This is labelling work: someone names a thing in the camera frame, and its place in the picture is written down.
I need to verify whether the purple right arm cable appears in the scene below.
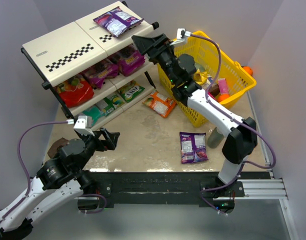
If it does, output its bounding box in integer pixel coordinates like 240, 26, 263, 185
190, 33, 277, 213

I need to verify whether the teal candy bag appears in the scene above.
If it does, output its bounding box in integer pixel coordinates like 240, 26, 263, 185
82, 105, 106, 126

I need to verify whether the orange ball behind basket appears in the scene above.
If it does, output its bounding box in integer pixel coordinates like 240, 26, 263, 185
242, 66, 253, 76

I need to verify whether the clear pump soap bottle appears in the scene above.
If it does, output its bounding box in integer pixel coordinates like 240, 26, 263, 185
207, 127, 224, 149

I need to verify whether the yellow plastic shopping basket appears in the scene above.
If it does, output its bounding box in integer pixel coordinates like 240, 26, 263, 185
156, 30, 258, 128

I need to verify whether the green fruit candy bag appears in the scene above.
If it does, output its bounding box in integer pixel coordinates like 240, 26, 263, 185
117, 80, 145, 103

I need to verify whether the orange candy bag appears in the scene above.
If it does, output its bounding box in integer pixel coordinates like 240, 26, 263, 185
142, 90, 177, 118

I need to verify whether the purple candy bag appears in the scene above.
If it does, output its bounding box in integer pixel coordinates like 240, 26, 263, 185
179, 132, 209, 164
93, 6, 144, 37

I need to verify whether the green brown round tin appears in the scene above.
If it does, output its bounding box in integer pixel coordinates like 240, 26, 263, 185
47, 137, 69, 159

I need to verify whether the gold foil bag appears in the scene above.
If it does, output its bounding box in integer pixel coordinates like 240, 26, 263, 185
193, 69, 208, 85

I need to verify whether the red fruit candy bag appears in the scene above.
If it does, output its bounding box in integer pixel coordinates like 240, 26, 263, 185
55, 74, 94, 108

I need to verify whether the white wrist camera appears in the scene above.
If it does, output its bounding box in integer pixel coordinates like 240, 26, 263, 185
170, 28, 192, 46
66, 115, 95, 136

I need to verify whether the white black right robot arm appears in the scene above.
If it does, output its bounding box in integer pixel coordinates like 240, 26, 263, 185
131, 34, 258, 187

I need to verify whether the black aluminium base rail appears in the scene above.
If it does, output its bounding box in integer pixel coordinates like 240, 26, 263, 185
88, 171, 288, 213

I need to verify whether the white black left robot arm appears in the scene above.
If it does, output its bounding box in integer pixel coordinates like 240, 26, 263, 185
0, 128, 120, 240

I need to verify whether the magenta grape candy bag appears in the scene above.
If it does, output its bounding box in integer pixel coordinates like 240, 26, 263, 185
108, 44, 145, 77

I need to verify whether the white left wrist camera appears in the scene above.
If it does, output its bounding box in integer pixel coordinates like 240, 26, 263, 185
66, 115, 95, 136

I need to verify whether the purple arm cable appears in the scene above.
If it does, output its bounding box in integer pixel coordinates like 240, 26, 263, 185
190, 33, 277, 213
0, 120, 74, 231

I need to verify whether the cream black tiered shelf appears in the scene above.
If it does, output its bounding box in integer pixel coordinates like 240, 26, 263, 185
21, 1, 160, 130

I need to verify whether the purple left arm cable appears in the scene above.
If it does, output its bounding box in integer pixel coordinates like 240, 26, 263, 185
0, 120, 74, 231

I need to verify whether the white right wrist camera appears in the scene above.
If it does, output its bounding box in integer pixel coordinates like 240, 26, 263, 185
170, 28, 192, 46

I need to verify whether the green lime candy bag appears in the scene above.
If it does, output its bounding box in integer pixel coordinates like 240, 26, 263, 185
95, 91, 125, 117

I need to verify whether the pink box in basket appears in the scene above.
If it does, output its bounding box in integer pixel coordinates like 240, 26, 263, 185
217, 78, 229, 94

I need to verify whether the orange fruit in basket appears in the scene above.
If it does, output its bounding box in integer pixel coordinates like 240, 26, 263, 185
217, 93, 230, 103

